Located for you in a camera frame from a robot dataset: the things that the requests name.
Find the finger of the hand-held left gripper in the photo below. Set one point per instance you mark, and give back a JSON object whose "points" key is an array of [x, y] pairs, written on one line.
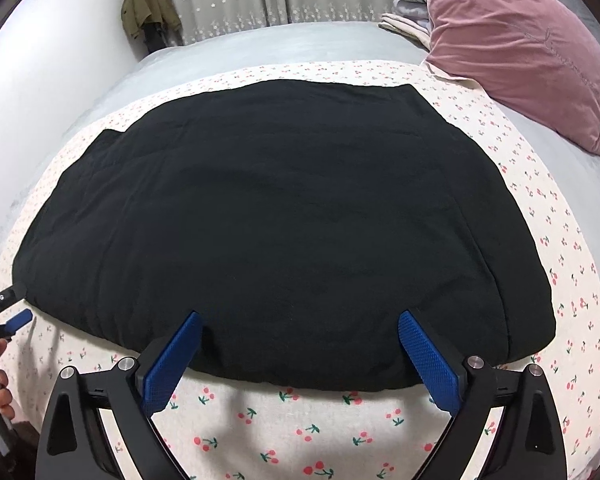
{"points": [[19, 321], [2, 298]]}

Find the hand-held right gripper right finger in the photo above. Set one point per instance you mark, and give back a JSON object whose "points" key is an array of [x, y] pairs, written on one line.
{"points": [[427, 360]]}

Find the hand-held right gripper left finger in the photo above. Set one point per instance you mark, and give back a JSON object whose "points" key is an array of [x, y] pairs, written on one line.
{"points": [[172, 360]]}

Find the black coat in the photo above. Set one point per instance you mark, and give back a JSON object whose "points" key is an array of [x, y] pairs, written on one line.
{"points": [[280, 210]]}

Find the person's left hand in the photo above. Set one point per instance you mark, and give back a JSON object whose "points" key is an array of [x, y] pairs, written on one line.
{"points": [[2, 397]]}

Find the cherry print blanket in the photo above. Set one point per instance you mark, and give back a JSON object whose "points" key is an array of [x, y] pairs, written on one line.
{"points": [[280, 425]]}

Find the black hanging bag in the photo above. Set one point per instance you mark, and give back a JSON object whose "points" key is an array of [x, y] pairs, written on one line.
{"points": [[155, 37]]}

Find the pink velvet pillow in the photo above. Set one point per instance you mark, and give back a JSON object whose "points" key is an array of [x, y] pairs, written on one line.
{"points": [[520, 50]]}

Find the olive green jacket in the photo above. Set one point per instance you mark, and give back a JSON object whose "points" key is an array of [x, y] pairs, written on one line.
{"points": [[147, 5]]}

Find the grey bed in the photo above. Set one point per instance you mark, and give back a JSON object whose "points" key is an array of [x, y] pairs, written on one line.
{"points": [[280, 45]]}

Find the stack of folded blankets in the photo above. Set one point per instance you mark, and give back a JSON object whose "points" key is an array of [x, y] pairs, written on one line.
{"points": [[405, 22]]}

